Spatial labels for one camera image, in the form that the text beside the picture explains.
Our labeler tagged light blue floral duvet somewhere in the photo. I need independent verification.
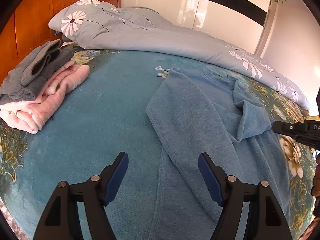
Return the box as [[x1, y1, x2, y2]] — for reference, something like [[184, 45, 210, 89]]
[[48, 0, 310, 109]]

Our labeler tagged pink folded blanket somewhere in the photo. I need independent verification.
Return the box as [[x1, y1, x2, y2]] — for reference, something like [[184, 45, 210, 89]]
[[1, 61, 89, 134]]

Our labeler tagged white wardrobe with black stripe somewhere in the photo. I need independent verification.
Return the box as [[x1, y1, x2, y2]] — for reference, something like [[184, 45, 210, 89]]
[[121, 0, 270, 53]]

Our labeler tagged wooden room door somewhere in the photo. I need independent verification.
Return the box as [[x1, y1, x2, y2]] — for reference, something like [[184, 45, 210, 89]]
[[254, 2, 279, 58]]

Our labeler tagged teal floral bed blanket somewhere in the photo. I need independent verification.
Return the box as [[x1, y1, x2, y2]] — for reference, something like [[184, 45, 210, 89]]
[[1, 48, 307, 239]]

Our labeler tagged blue knit sweater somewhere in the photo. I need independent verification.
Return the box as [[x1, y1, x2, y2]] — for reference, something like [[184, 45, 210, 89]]
[[146, 68, 290, 239]]

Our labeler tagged grey folded garment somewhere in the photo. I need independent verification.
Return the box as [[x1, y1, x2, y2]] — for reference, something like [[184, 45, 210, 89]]
[[1, 40, 74, 105]]

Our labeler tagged orange wooden headboard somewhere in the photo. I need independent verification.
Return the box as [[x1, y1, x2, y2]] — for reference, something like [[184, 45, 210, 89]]
[[1, 0, 121, 80]]

